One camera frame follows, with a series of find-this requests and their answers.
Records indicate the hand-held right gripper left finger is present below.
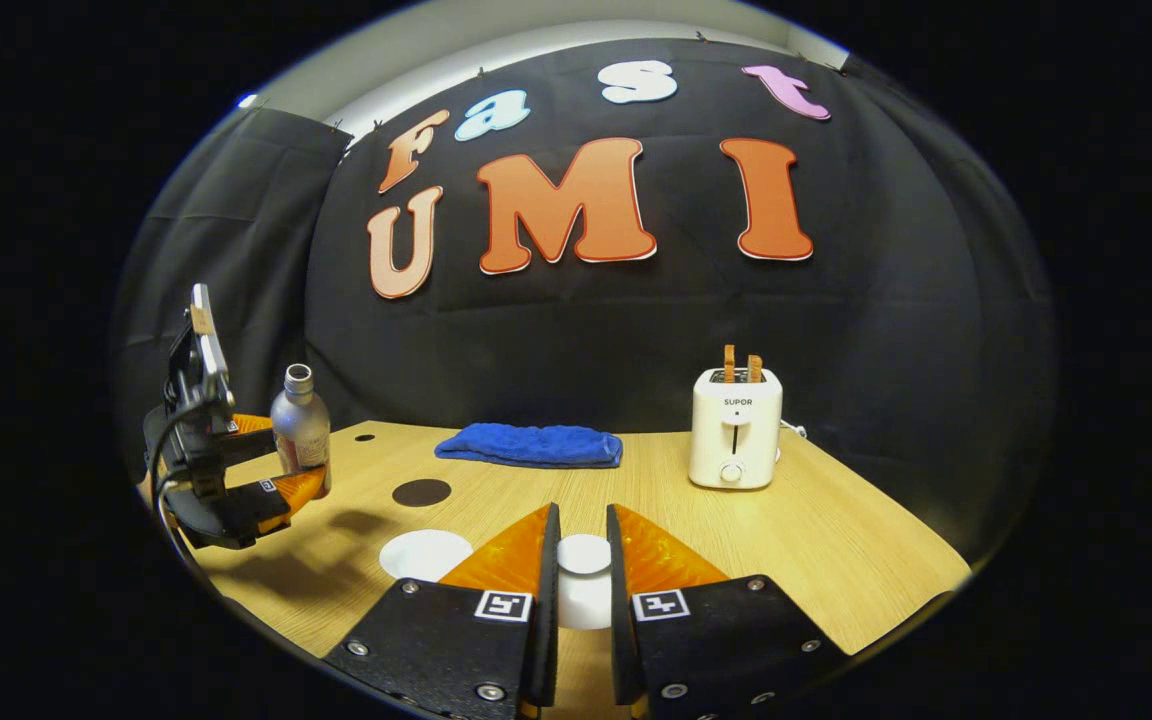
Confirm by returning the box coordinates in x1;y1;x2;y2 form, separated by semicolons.
323;502;563;720

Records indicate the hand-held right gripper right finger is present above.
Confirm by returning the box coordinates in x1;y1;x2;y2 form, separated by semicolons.
605;503;850;720

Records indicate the silver water bottle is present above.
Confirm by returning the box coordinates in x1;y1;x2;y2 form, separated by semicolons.
270;364;333;479

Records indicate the white teacup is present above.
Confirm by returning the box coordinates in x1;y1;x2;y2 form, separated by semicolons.
379;530;474;583

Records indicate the dark brown coaster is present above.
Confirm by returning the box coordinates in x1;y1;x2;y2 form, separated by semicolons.
393;478;453;508

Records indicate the blue towel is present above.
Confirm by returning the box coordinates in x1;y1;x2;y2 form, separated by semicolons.
434;422;625;469

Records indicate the white toaster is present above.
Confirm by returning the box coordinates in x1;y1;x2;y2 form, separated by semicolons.
689;367;785;491

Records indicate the black backdrop cloth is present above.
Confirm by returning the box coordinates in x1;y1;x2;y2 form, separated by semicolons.
114;38;1057;561

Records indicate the black cable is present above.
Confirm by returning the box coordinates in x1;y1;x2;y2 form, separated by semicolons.
150;398;199;566

